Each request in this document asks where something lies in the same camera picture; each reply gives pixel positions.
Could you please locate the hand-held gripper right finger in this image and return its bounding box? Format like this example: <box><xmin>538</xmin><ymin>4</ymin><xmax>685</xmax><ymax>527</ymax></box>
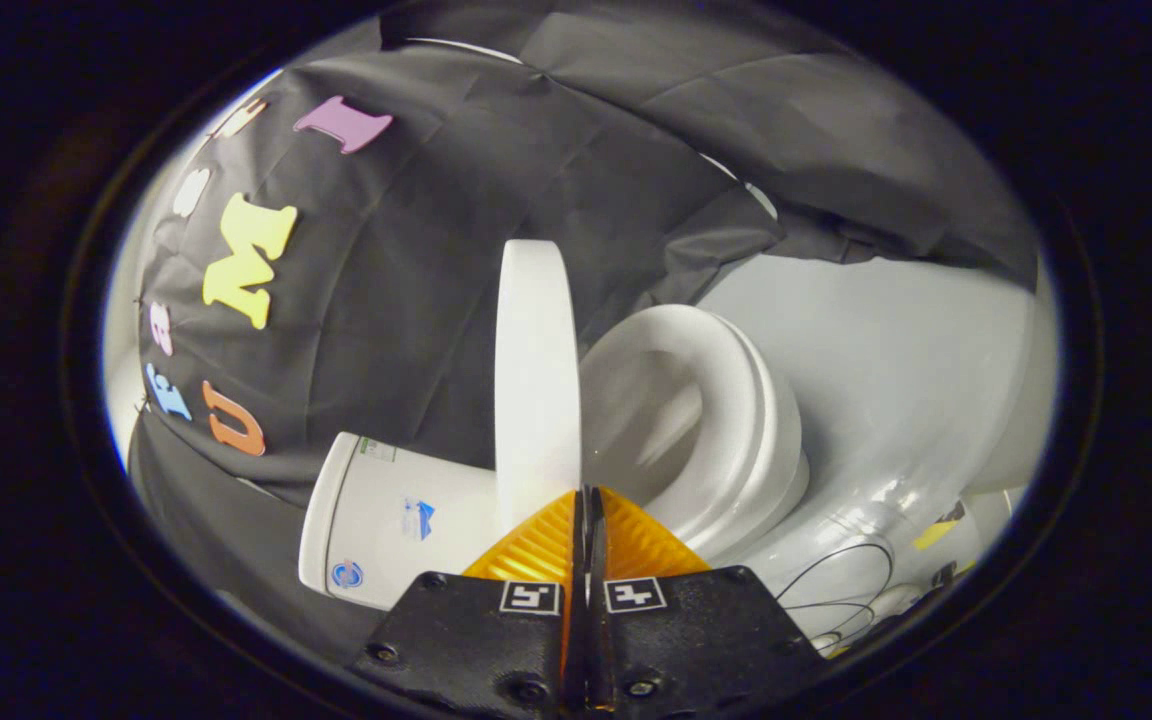
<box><xmin>588</xmin><ymin>486</ymin><xmax>837</xmax><ymax>717</ymax></box>

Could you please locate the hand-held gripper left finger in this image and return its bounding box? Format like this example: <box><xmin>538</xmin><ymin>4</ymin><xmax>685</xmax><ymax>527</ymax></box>
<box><xmin>346</xmin><ymin>488</ymin><xmax>589</xmax><ymax>717</ymax></box>

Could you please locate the white toilet bowl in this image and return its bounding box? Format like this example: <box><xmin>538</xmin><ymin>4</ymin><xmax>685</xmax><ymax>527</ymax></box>
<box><xmin>671</xmin><ymin>325</ymin><xmax>812</xmax><ymax>563</ymax></box>

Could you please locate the black backdrop cloth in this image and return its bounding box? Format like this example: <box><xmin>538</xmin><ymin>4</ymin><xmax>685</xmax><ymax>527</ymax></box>
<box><xmin>126</xmin><ymin>0</ymin><xmax>1042</xmax><ymax>641</ymax></box>

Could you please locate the thin black cable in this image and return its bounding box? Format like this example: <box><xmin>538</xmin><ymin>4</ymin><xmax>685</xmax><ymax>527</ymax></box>
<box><xmin>774</xmin><ymin>540</ymin><xmax>897</xmax><ymax>653</ymax></box>

